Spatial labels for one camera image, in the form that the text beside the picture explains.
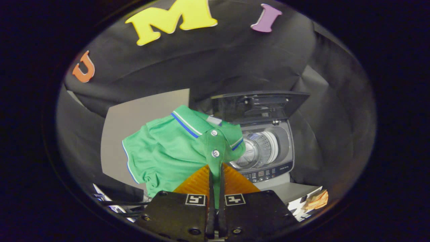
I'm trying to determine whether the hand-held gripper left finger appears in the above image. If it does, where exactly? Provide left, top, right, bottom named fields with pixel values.
left=142, top=164, right=216, bottom=242

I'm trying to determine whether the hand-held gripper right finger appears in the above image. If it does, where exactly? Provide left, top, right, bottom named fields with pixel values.
left=218, top=163, right=298, bottom=242

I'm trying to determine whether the green polo shirt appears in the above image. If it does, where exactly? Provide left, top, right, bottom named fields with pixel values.
left=122, top=105, right=246, bottom=209

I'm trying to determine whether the grey washing machine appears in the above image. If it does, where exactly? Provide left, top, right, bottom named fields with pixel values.
left=228, top=119, right=295, bottom=184

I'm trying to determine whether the orange paper bundle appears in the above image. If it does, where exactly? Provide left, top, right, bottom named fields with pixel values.
left=304, top=189, right=329, bottom=211

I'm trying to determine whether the grey cabinet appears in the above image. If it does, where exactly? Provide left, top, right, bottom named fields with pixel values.
left=101, top=88, right=190, bottom=192

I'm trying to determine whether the black backdrop cloth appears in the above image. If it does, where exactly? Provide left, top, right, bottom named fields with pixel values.
left=55, top=0, right=377, bottom=202

